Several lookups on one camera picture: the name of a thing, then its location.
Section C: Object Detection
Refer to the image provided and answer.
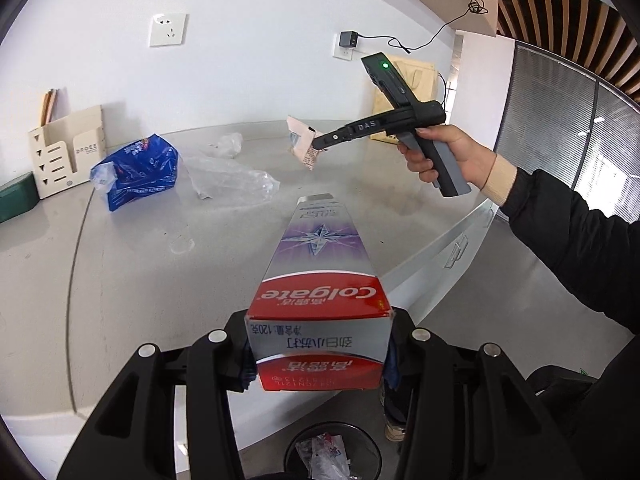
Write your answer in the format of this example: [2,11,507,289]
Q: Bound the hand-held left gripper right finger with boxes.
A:
[382,307,578,480]

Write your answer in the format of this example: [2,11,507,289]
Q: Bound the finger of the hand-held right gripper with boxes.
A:
[311,127,351,152]

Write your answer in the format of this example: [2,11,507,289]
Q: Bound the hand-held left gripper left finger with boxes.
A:
[56,310,258,480]

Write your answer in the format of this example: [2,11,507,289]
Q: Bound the white paper packet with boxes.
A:
[286,115,326,171]

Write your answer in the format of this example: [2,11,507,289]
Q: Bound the black mesh wastebasket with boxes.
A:
[284,422,383,480]

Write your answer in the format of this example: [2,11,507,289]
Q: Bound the clear plastic bag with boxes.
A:
[182,155,281,206]

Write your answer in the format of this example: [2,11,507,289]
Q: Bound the red silver toothpaste box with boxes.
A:
[244,192,396,392]

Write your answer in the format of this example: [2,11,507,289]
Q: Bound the blue plastic packaging bag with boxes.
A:
[90,133,180,212]

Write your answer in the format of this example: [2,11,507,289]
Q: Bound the person's right forearm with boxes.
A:
[481,152,640,336]

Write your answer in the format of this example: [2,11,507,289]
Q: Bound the person's right hand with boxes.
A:
[397,124,498,192]

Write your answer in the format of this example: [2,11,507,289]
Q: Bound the yellow paper bag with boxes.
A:
[371,55,436,146]

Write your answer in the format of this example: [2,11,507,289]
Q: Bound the white socket plate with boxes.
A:
[334,31,357,59]

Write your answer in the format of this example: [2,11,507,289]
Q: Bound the frosted glass partition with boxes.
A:
[500,40,640,226]

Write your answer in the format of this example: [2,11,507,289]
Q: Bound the beige desk organizer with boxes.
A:
[27,105,107,200]

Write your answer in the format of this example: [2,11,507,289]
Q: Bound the green storage box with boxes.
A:
[0,170,40,224]

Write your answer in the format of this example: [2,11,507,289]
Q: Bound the wooden chopsticks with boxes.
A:
[39,87,60,126]

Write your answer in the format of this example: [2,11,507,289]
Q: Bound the thin black cable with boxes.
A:
[436,72,458,111]

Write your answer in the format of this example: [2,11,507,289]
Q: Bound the black charger cable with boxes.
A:
[357,0,490,53]

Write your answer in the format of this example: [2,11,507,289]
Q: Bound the white wall socket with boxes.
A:
[150,12,187,48]

